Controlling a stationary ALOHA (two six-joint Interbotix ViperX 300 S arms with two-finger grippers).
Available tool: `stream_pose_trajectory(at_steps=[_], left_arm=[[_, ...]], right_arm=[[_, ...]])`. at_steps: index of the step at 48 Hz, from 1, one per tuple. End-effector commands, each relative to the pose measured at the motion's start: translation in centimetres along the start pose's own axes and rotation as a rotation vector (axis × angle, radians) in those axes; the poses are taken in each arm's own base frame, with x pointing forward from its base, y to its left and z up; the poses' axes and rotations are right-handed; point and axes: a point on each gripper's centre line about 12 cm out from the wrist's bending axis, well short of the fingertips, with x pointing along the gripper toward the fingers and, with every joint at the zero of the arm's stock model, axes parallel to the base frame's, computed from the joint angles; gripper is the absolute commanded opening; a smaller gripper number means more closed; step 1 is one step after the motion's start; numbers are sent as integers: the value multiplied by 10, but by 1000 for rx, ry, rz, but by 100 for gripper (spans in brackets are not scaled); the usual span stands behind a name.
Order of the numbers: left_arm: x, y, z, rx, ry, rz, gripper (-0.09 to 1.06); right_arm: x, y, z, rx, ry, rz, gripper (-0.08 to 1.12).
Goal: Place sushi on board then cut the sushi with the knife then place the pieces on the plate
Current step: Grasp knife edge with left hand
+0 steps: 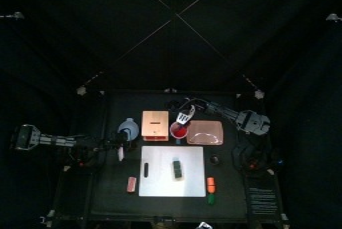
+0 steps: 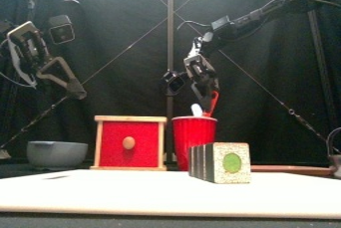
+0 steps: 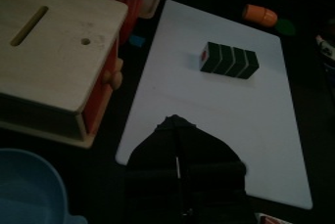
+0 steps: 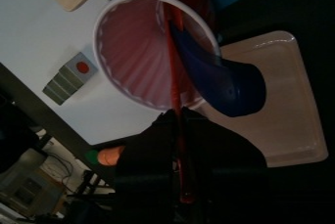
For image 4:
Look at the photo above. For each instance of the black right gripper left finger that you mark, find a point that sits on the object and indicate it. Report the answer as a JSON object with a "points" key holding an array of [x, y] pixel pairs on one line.
{"points": [[144, 169]]}

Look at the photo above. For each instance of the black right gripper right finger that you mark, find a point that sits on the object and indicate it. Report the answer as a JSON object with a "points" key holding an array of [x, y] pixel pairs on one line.
{"points": [[227, 175]]}

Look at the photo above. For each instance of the toy sushi piece dark green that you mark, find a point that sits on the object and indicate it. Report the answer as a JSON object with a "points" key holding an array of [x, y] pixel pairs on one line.
{"points": [[84, 67], [70, 79], [61, 87], [53, 96]]}

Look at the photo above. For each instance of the orange toy carrot body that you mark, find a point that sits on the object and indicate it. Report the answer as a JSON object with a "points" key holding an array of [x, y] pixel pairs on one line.
{"points": [[112, 156]]}

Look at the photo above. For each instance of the green toy carrot top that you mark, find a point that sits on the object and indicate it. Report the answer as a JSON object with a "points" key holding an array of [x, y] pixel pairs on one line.
{"points": [[92, 157]]}

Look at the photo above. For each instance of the pink plastic tray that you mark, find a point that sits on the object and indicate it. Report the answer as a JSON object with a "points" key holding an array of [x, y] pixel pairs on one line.
{"points": [[283, 104]]}

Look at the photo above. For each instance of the grey equipment box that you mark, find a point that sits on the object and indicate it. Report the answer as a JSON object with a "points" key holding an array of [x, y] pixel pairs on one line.
{"points": [[25, 175]]}

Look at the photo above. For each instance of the blue plastic utensil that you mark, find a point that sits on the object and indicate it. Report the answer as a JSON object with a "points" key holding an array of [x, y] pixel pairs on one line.
{"points": [[227, 84]]}

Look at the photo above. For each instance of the red plastic cup white rim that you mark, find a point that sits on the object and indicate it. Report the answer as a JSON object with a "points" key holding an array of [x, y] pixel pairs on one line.
{"points": [[131, 48]]}

